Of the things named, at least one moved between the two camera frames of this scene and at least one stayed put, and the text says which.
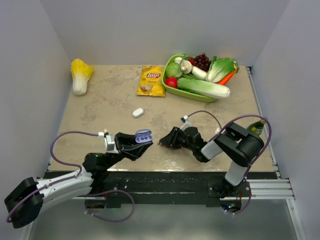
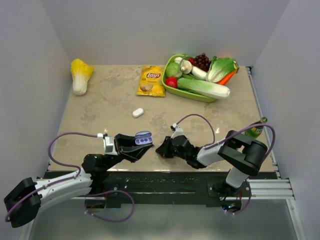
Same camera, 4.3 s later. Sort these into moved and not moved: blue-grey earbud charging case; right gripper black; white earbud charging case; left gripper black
Moved: right gripper black
Not moved: blue-grey earbud charging case; white earbud charging case; left gripper black
